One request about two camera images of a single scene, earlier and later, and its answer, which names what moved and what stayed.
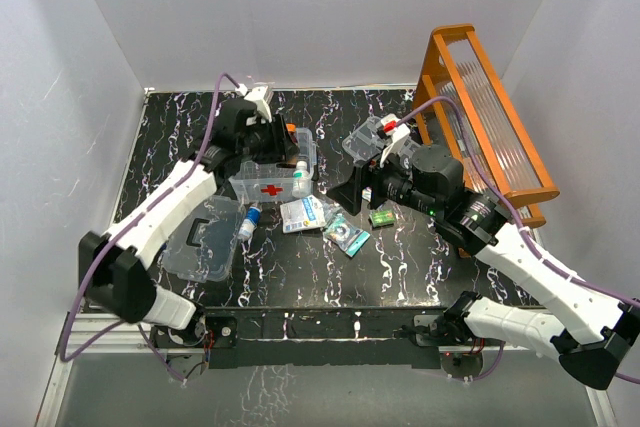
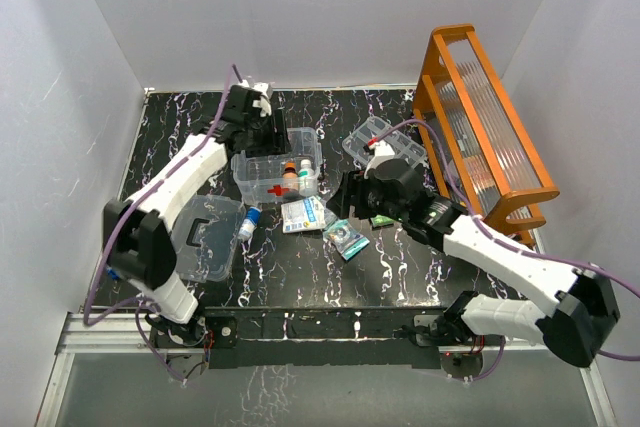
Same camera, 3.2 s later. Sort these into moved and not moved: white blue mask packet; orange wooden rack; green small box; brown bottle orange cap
Moved: brown bottle orange cap
Not moved: green small box; white blue mask packet; orange wooden rack
